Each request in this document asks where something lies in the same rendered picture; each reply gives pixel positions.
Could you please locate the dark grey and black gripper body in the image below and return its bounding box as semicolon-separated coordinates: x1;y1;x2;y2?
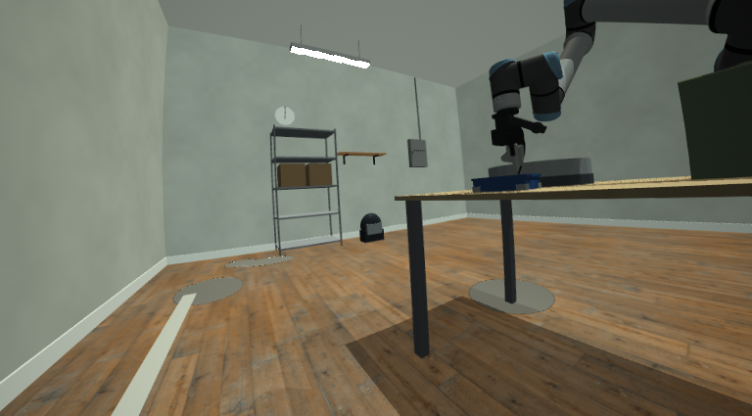
491;107;524;146

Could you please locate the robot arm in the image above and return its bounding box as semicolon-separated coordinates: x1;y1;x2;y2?
489;0;752;133

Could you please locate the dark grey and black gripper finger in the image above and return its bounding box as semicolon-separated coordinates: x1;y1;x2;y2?
501;132;520;174
517;139;526;174

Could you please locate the blue crate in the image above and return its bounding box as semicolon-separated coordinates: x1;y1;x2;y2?
471;174;541;193

